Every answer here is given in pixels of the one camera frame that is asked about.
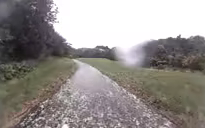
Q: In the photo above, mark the green grass field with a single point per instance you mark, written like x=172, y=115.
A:
x=170, y=83

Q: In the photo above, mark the dark wet asphalt path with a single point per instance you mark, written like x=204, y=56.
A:
x=90, y=100

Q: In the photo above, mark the robot's own part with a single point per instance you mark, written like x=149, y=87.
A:
x=65, y=126

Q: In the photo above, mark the dense dark wood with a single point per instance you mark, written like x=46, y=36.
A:
x=23, y=33

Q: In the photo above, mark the grass verge with kerb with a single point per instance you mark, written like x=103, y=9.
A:
x=26, y=86

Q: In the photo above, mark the low leafy bushes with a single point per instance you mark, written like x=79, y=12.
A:
x=13, y=70

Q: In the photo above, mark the wooded hillside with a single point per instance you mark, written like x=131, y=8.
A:
x=180, y=53

